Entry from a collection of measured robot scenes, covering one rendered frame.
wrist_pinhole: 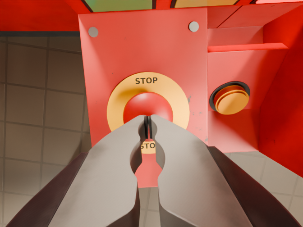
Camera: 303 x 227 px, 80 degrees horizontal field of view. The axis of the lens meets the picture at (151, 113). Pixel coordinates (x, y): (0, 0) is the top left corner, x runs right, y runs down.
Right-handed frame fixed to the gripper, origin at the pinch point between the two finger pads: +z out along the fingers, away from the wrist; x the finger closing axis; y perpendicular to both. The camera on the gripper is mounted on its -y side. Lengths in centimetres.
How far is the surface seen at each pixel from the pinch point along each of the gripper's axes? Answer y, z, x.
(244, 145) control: 10.0, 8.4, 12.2
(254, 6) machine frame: -6, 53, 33
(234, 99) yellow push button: 3.0, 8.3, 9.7
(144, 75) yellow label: -1.5, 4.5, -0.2
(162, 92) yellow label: -0.1, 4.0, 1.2
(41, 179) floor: 71, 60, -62
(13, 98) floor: 29, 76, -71
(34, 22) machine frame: -5, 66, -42
